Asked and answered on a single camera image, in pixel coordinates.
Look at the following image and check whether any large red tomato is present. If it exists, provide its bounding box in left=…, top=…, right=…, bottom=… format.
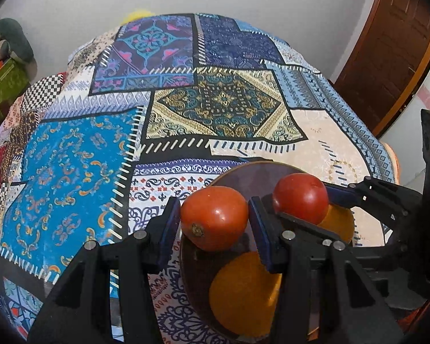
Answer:
left=180, top=185, right=249, bottom=252

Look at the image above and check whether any orange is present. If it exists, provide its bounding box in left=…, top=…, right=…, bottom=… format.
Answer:
left=317, top=204, right=355, bottom=243
left=208, top=251, right=283, bottom=338

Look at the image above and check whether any round brown wooden plate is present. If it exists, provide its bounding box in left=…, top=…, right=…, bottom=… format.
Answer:
left=180, top=161, right=356, bottom=343

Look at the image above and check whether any yellow plush object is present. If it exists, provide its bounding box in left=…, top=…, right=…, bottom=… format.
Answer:
left=121, top=9, right=155, bottom=26

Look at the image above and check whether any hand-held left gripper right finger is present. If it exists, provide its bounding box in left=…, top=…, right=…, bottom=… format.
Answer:
left=248, top=196, right=404, bottom=344

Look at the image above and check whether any black and white checkered cloth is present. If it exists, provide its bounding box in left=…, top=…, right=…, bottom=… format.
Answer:
left=21, top=73, right=66, bottom=110

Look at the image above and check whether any dark green cushion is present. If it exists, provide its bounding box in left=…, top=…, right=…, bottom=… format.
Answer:
left=0, top=18, right=35, bottom=66

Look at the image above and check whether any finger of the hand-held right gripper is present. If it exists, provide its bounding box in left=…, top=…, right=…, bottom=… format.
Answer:
left=325, top=177, right=422, bottom=227
left=277, top=211, right=402, bottom=270

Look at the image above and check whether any green patterned box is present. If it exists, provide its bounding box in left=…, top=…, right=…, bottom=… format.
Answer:
left=0, top=58, right=32, bottom=134

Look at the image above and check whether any patchwork printed blanket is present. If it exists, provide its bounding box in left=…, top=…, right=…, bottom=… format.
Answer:
left=0, top=13, right=396, bottom=344

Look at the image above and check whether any brown wooden door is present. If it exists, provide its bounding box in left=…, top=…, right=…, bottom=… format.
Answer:
left=333, top=0, right=430, bottom=138

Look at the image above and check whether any small red tomato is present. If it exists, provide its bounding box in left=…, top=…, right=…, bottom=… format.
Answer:
left=272, top=173, right=329, bottom=226

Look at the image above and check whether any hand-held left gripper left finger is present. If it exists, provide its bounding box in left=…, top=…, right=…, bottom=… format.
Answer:
left=27, top=196, right=182, bottom=344

